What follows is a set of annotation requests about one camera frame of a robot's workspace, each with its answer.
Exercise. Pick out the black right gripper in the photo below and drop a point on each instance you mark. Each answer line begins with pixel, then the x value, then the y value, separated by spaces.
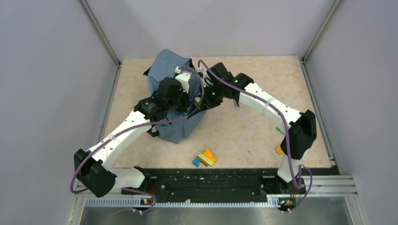
pixel 208 103

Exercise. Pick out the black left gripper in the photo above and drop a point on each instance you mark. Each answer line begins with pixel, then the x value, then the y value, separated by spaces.
pixel 184 108

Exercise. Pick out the blue student backpack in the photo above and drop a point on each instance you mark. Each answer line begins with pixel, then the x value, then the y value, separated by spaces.
pixel 164 66

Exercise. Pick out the green cap black marker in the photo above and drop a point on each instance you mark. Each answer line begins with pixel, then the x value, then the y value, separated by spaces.
pixel 279 130

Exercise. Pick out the yellow grey sharpener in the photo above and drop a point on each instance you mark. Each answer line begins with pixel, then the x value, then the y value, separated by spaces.
pixel 279 150

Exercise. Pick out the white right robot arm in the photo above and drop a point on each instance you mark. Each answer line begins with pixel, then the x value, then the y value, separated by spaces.
pixel 299 128

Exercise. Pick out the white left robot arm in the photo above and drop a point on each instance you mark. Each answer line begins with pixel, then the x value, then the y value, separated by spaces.
pixel 94 169

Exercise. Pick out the orange eraser block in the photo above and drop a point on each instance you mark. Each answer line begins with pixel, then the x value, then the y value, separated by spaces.
pixel 207 153

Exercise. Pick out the blue eraser wedge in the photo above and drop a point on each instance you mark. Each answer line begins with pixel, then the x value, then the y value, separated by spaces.
pixel 196 162

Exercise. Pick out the green brown eraser block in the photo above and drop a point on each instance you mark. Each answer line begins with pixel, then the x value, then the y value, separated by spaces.
pixel 205 160

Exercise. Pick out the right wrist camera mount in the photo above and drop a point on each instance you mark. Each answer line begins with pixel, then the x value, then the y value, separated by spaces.
pixel 206 78

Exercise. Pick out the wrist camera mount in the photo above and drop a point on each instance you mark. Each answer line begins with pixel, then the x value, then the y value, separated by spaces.
pixel 206 78
pixel 184 78

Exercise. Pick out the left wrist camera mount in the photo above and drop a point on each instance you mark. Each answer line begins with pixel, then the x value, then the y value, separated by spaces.
pixel 184 78

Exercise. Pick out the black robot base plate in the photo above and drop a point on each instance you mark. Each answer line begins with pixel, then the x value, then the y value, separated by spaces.
pixel 201 185

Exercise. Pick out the aluminium frame rail right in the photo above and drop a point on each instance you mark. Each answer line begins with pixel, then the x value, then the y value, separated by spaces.
pixel 322 29

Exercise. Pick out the aluminium frame rail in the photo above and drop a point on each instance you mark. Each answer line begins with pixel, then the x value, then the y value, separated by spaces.
pixel 322 29
pixel 99 31

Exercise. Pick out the aluminium frame rail left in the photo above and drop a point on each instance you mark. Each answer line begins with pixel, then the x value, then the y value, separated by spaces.
pixel 99 31

